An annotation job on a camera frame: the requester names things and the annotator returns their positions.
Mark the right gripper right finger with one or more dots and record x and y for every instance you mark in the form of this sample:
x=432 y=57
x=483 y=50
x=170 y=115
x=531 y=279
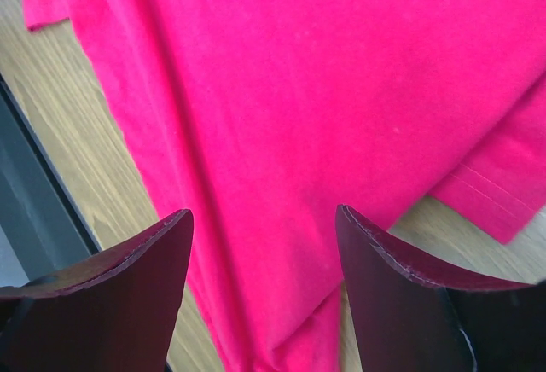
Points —
x=412 y=311

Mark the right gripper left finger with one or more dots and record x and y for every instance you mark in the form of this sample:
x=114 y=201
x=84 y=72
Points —
x=114 y=311

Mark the red polo t shirt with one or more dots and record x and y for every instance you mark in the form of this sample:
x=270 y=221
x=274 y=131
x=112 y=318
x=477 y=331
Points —
x=262 y=116

